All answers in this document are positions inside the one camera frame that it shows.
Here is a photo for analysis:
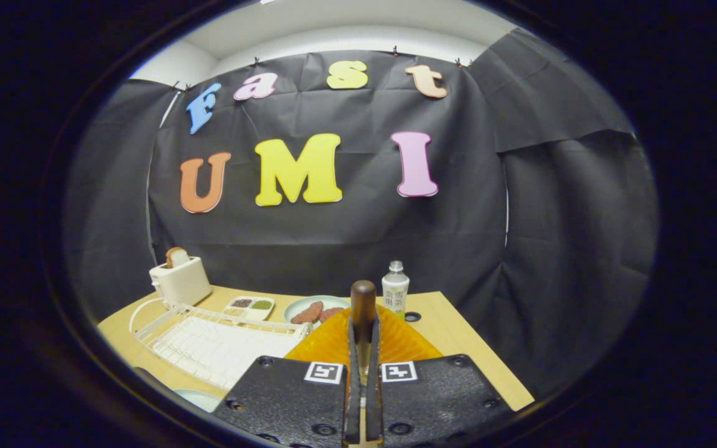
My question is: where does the white divided condiment dish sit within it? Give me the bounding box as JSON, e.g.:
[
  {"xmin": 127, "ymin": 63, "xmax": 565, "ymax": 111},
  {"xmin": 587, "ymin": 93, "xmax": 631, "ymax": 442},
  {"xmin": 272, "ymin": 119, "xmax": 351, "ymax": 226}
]
[{"xmin": 222, "ymin": 296, "xmax": 275, "ymax": 322}]

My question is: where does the wooden handled metal spoon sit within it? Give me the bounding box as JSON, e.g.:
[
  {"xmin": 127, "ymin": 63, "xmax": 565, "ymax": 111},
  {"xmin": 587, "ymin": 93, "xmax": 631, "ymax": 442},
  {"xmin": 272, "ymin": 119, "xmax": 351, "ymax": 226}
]
[{"xmin": 350, "ymin": 280, "xmax": 377, "ymax": 386}]

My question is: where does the white toaster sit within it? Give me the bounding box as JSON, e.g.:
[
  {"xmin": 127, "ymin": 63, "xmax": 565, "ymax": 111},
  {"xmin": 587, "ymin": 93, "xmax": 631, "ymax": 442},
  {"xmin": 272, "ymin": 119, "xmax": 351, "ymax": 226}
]
[{"xmin": 149, "ymin": 256, "xmax": 213, "ymax": 307}]

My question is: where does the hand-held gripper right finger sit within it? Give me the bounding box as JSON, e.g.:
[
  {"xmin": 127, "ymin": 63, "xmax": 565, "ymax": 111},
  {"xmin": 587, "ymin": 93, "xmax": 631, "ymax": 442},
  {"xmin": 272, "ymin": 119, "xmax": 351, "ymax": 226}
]
[{"xmin": 365, "ymin": 305, "xmax": 515, "ymax": 448}]

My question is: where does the white wire dish rack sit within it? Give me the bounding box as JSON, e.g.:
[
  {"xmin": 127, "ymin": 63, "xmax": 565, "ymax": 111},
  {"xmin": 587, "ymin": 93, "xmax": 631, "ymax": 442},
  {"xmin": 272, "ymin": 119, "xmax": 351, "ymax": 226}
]
[{"xmin": 128, "ymin": 297, "xmax": 312, "ymax": 391}]

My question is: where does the black backdrop cloth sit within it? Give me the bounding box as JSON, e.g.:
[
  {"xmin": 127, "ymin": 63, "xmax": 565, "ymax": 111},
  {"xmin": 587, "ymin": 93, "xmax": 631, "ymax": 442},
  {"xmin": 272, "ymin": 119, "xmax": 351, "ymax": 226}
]
[{"xmin": 63, "ymin": 28, "xmax": 659, "ymax": 399}]

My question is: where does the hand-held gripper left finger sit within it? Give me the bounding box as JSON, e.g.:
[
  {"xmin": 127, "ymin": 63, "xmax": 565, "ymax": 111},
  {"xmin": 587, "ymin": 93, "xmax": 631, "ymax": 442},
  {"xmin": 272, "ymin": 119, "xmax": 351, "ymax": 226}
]
[{"xmin": 212, "ymin": 309, "xmax": 362, "ymax": 448}]

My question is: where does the pale green plate with sausages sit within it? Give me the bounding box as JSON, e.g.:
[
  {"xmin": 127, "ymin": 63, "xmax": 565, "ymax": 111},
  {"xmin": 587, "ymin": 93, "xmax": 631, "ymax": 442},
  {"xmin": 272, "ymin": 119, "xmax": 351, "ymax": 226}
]
[{"xmin": 284, "ymin": 295, "xmax": 352, "ymax": 329}]

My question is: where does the green label drink bottle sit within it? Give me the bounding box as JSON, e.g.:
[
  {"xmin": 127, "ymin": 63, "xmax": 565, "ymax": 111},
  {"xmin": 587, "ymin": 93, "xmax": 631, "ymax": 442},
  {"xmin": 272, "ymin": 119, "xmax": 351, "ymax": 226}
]
[{"xmin": 382, "ymin": 261, "xmax": 410, "ymax": 320}]

